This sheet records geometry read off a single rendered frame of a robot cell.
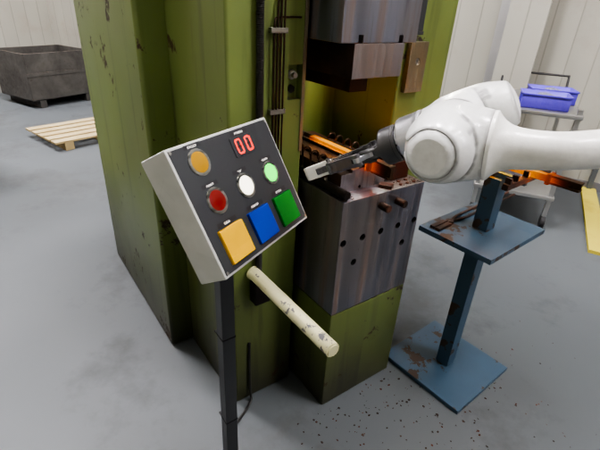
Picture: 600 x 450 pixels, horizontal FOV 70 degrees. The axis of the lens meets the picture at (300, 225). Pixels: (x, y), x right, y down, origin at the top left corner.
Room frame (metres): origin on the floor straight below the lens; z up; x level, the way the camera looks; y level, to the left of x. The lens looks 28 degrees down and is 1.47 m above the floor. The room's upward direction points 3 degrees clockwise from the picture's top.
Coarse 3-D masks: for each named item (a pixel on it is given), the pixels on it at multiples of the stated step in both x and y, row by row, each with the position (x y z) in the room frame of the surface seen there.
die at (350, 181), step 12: (312, 132) 1.69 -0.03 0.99; (312, 144) 1.54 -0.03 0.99; (300, 156) 1.45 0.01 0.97; (312, 156) 1.43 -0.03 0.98; (324, 156) 1.41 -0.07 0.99; (336, 156) 1.42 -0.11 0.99; (360, 168) 1.31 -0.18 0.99; (336, 180) 1.28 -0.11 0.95; (348, 180) 1.29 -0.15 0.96; (360, 180) 1.32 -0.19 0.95; (372, 180) 1.35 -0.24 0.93
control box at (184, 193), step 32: (256, 128) 1.02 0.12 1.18; (160, 160) 0.77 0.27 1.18; (224, 160) 0.88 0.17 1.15; (256, 160) 0.96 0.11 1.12; (160, 192) 0.78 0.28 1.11; (192, 192) 0.76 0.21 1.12; (224, 192) 0.83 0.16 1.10; (256, 192) 0.90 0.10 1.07; (192, 224) 0.74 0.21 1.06; (224, 224) 0.78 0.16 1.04; (288, 224) 0.93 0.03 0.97; (192, 256) 0.74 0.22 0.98; (224, 256) 0.73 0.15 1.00
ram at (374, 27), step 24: (312, 0) 1.35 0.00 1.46; (336, 0) 1.26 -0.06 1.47; (360, 0) 1.27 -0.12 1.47; (384, 0) 1.32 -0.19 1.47; (408, 0) 1.38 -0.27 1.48; (312, 24) 1.34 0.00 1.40; (336, 24) 1.26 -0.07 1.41; (360, 24) 1.27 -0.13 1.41; (384, 24) 1.33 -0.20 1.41; (408, 24) 1.39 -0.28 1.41
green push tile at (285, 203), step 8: (288, 192) 0.98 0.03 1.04; (272, 200) 0.93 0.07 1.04; (280, 200) 0.94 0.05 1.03; (288, 200) 0.96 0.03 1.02; (280, 208) 0.93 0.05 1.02; (288, 208) 0.95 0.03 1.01; (296, 208) 0.97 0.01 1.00; (280, 216) 0.91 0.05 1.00; (288, 216) 0.93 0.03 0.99; (296, 216) 0.96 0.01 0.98
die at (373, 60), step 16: (320, 48) 1.39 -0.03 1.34; (336, 48) 1.33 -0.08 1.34; (352, 48) 1.27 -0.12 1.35; (368, 48) 1.30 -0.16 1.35; (384, 48) 1.34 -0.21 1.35; (400, 48) 1.38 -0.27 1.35; (320, 64) 1.38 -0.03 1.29; (336, 64) 1.32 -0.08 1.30; (352, 64) 1.27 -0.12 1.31; (368, 64) 1.30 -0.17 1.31; (384, 64) 1.34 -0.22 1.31; (400, 64) 1.38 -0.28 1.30
